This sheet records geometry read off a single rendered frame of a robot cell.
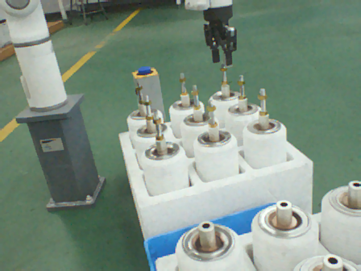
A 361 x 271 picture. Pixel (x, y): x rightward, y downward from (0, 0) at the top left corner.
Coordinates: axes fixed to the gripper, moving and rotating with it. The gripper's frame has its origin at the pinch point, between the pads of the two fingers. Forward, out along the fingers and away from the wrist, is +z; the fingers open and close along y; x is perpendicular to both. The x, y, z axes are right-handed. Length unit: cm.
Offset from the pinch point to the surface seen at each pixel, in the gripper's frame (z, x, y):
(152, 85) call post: 7.1, 15.6, 15.6
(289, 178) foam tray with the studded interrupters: 20.1, 2.6, -31.9
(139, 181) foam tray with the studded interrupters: 17.7, 32.3, -17.1
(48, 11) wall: 23, -1, 544
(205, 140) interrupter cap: 10.2, 17.3, -22.1
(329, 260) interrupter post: 8, 22, -64
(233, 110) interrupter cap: 9.9, 3.9, -11.5
